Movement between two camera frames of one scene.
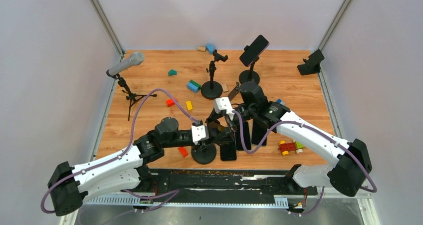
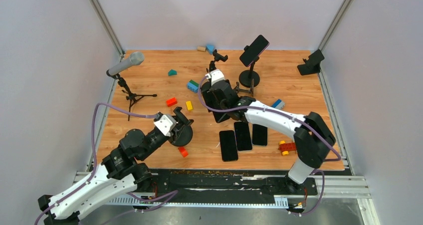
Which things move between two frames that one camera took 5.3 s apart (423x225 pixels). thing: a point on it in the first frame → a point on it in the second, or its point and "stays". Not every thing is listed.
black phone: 246,136 stays
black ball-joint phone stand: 204,154 → 182,133
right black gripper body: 246,111 → 210,96
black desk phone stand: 312,66 stays
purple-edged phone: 253,52 stays
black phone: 228,152 stays
